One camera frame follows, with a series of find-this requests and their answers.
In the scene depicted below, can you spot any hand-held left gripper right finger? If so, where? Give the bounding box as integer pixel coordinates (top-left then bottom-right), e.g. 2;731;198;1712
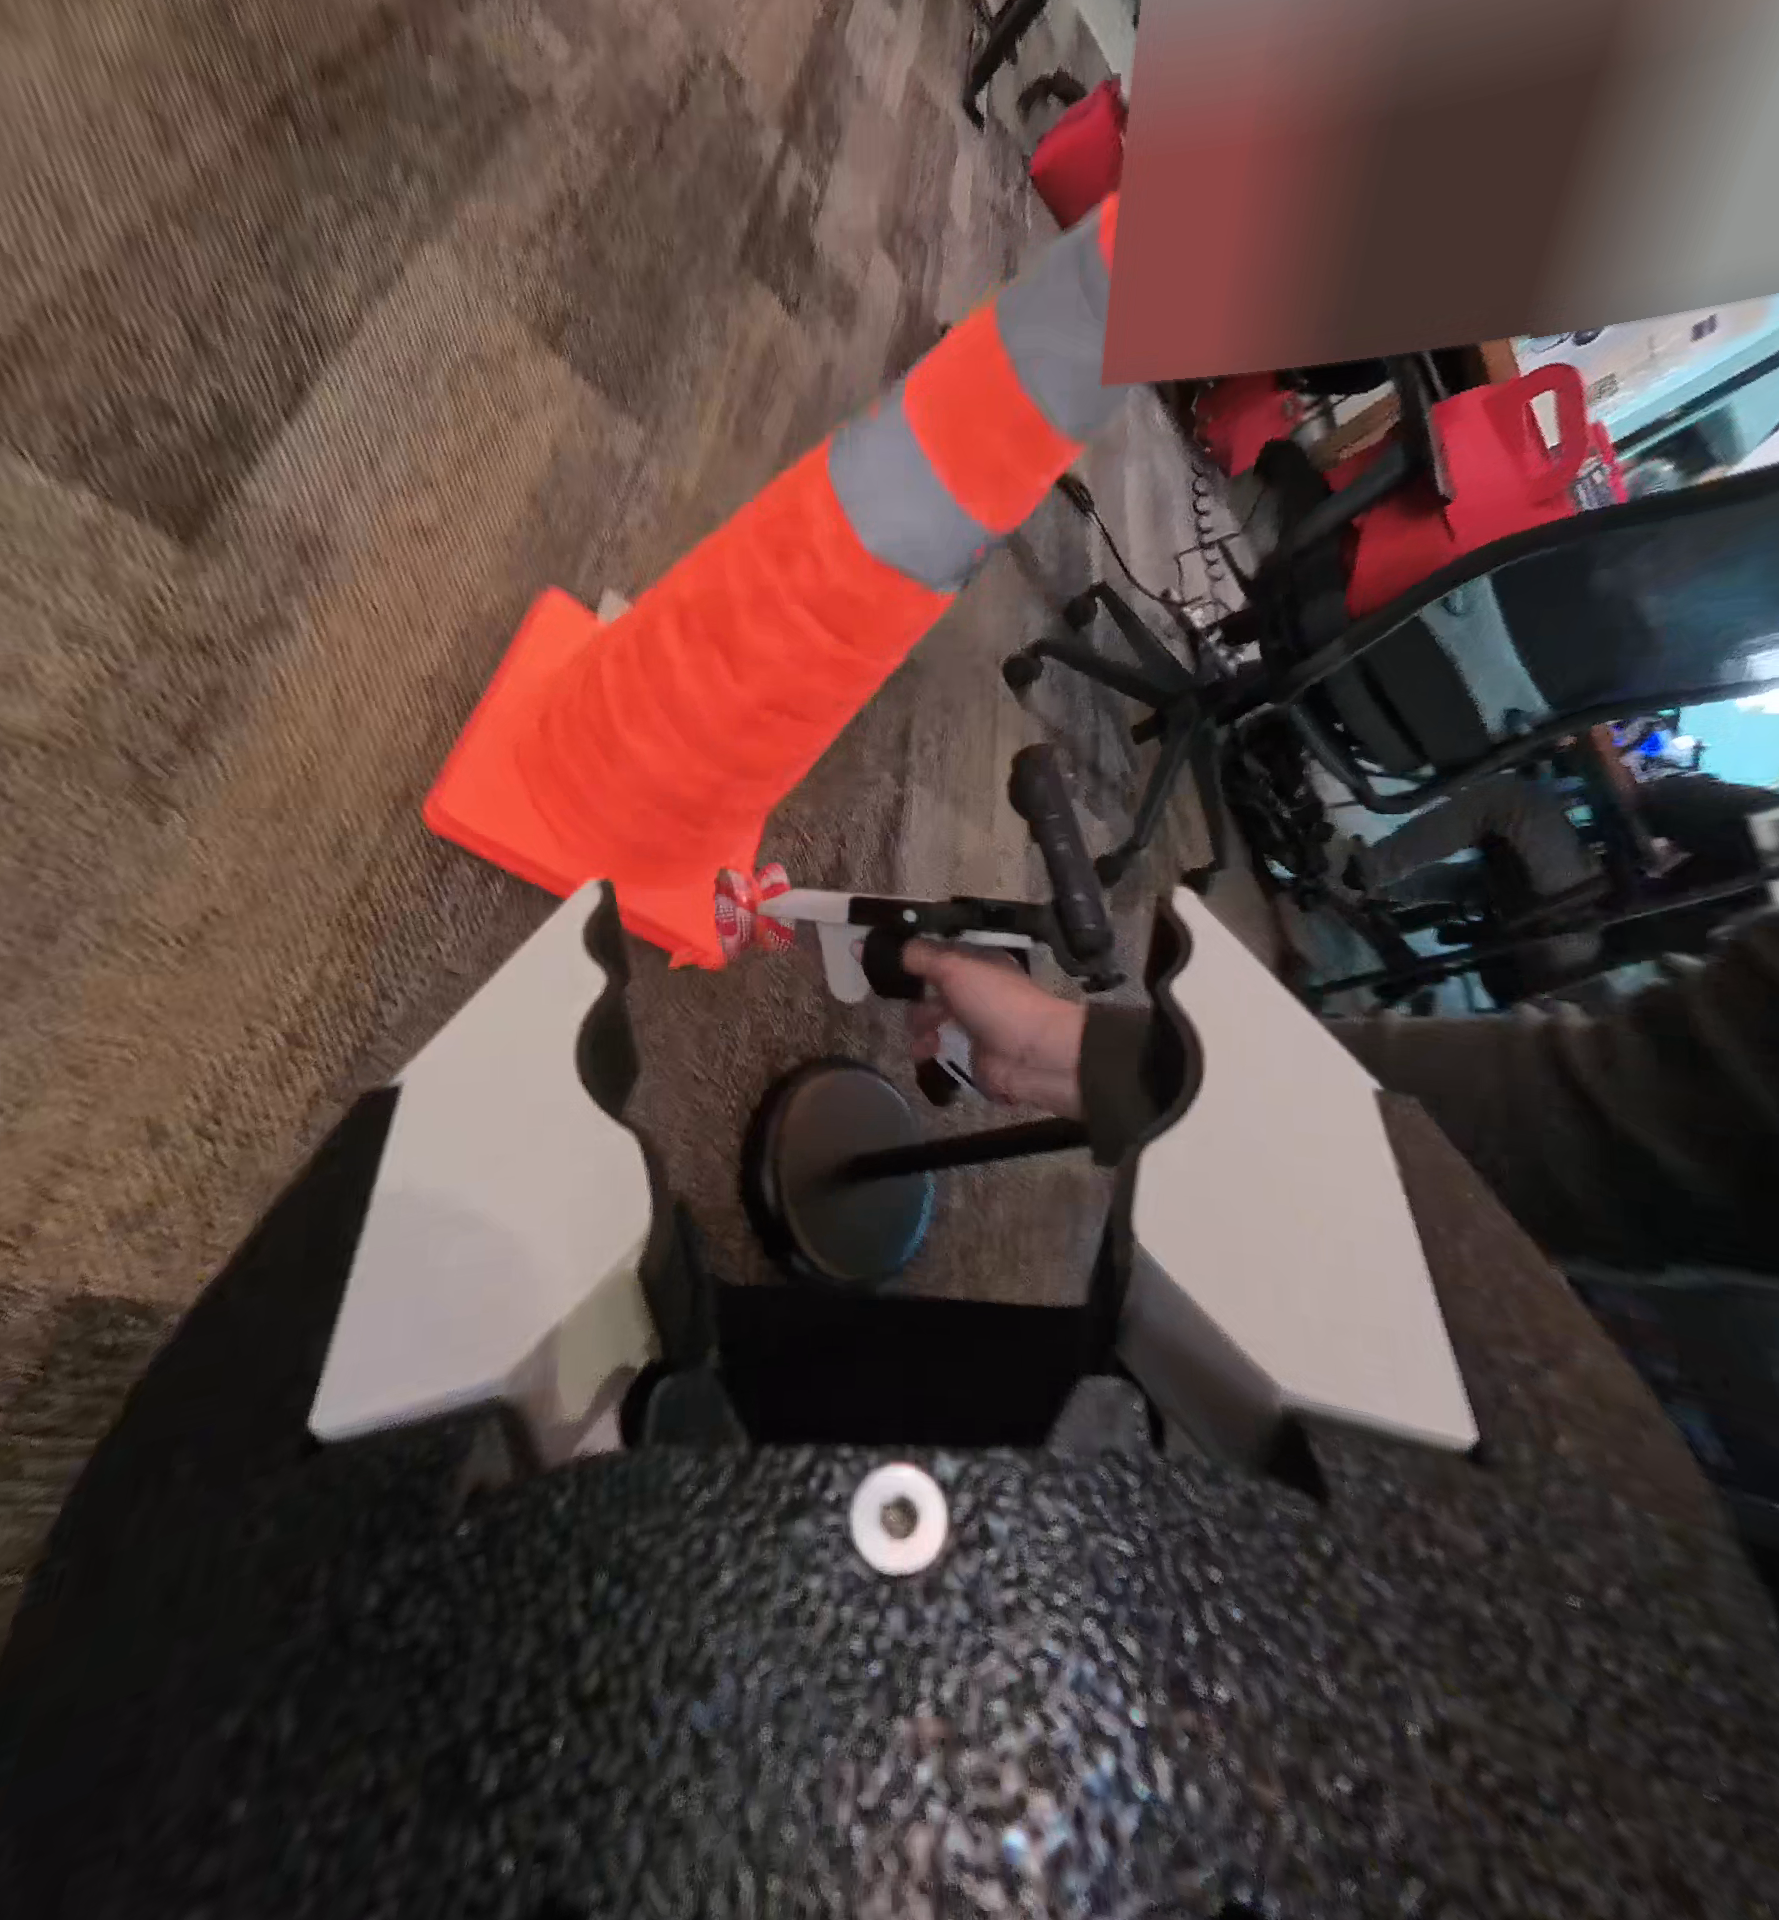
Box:
1100;886;1482;1465

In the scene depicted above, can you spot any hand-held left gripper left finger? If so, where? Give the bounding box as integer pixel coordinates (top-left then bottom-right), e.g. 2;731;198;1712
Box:
312;878;673;1465

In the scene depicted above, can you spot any person's right forearm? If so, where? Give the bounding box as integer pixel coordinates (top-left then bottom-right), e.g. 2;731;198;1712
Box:
1071;886;1779;1277

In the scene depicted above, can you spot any person's right hand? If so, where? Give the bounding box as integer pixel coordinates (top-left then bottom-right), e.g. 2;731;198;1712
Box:
906;937;1107;1119

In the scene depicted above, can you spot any black framed floor sign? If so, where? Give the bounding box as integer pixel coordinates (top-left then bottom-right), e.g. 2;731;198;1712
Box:
747;1057;1100;1286

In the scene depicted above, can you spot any orange striped traffic cone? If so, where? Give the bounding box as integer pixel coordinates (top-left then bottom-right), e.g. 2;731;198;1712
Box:
424;197;1121;972

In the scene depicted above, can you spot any black mesh office chair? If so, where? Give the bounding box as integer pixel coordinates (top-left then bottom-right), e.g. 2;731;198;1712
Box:
1004;451;1779;1005

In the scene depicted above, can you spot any red box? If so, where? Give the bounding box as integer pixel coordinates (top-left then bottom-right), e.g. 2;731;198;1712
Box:
1029;83;1131;228

